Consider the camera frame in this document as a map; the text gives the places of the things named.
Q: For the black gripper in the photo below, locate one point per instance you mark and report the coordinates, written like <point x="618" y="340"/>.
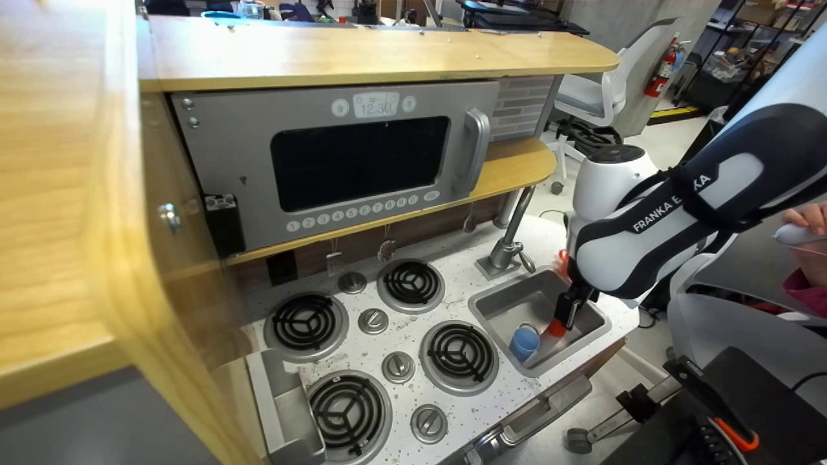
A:
<point x="581" y="296"/>

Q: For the white hand controller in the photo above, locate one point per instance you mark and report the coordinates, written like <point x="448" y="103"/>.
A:
<point x="791" y="234"/>

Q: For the white black Franka robot arm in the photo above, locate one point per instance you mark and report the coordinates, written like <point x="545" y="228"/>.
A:
<point x="629" y="248"/>

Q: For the blue cup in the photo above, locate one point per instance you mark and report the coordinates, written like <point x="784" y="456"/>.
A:
<point x="522" y="345"/>

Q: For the person's hand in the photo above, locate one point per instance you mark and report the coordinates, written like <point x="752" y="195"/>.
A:
<point x="818" y="254"/>

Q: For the silver sink basin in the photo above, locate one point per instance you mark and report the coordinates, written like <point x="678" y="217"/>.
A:
<point x="508" y="300"/>

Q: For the silver faucet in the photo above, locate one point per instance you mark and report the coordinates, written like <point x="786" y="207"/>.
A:
<point x="508" y="248"/>

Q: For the white speckled toy kitchen counter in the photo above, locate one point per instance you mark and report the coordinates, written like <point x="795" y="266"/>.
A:
<point x="504" y="403"/>

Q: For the black coil burner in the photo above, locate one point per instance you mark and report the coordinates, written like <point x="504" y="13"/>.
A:
<point x="305" y="323"/>
<point x="459" y="352"/>
<point x="411" y="284"/>
<point x="349" y="414"/>

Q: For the silver round knob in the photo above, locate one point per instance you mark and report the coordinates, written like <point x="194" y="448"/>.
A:
<point x="426" y="422"/>
<point x="373" y="321"/>
<point x="397" y="368"/>

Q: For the orange black clamp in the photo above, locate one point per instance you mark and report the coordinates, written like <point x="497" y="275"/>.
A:
<point x="737" y="438"/>

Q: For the pink sleeve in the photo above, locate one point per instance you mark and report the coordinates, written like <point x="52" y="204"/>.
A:
<point x="806" y="292"/>

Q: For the red fire extinguisher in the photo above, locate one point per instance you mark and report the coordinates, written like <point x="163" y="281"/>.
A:
<point x="662" y="73"/>

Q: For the black storage shelf rack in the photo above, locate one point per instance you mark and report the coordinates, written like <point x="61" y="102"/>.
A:
<point x="757" y="53"/>

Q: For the grey toy microwave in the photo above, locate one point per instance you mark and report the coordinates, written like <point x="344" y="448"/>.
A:
<point x="248" y="129"/>

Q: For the wooden toy kitchen frame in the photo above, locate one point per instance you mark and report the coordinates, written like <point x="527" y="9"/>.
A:
<point x="344" y="53"/>

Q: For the black bracket block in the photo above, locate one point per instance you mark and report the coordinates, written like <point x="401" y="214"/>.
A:
<point x="224" y="225"/>

